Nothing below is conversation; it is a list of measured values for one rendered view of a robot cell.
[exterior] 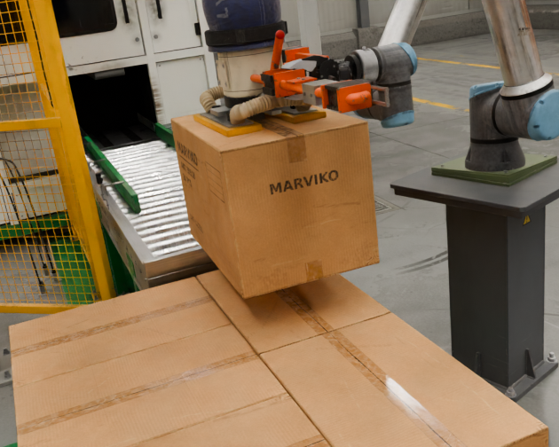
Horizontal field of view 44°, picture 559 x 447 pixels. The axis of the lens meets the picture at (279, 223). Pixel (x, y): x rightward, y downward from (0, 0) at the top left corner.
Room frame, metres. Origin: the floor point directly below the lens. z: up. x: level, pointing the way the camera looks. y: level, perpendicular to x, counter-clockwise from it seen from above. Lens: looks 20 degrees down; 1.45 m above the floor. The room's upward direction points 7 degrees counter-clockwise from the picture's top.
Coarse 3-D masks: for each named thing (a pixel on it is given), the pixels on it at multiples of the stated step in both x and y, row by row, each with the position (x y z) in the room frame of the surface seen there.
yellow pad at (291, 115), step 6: (282, 108) 1.97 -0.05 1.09; (288, 108) 1.96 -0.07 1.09; (294, 108) 1.94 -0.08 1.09; (312, 108) 1.91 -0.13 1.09; (270, 114) 2.01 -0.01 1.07; (276, 114) 1.96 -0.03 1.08; (282, 114) 1.92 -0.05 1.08; (288, 114) 1.89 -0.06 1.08; (294, 114) 1.87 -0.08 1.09; (300, 114) 1.87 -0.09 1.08; (306, 114) 1.86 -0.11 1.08; (312, 114) 1.86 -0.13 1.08; (318, 114) 1.87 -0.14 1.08; (324, 114) 1.87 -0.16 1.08; (288, 120) 1.87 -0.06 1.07; (294, 120) 1.84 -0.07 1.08; (300, 120) 1.85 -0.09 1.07; (306, 120) 1.85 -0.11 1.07
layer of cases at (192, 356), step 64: (64, 320) 1.90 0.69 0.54; (128, 320) 1.84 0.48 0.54; (192, 320) 1.79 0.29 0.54; (256, 320) 1.74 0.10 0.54; (320, 320) 1.69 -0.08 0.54; (384, 320) 1.65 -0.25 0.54; (64, 384) 1.53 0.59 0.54; (128, 384) 1.49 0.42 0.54; (192, 384) 1.45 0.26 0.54; (256, 384) 1.42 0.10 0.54; (320, 384) 1.38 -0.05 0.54; (384, 384) 1.35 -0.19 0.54; (448, 384) 1.32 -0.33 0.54
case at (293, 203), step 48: (192, 144) 1.94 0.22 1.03; (240, 144) 1.68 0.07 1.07; (288, 144) 1.68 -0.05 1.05; (336, 144) 1.72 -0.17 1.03; (192, 192) 2.05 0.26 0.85; (240, 192) 1.64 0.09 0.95; (288, 192) 1.68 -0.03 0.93; (336, 192) 1.72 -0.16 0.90; (240, 240) 1.63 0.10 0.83; (288, 240) 1.67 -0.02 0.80; (336, 240) 1.71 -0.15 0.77; (240, 288) 1.64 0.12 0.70
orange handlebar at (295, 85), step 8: (296, 56) 2.30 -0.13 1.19; (304, 56) 2.24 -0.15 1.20; (256, 80) 1.85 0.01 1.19; (288, 80) 1.66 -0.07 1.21; (296, 80) 1.64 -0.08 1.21; (304, 80) 1.63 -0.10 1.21; (312, 80) 1.63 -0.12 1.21; (288, 88) 1.65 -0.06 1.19; (296, 88) 1.60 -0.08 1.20; (320, 96) 1.48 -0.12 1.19; (352, 96) 1.37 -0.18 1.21; (360, 96) 1.37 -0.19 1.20; (368, 96) 1.38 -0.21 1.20; (352, 104) 1.37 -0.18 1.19
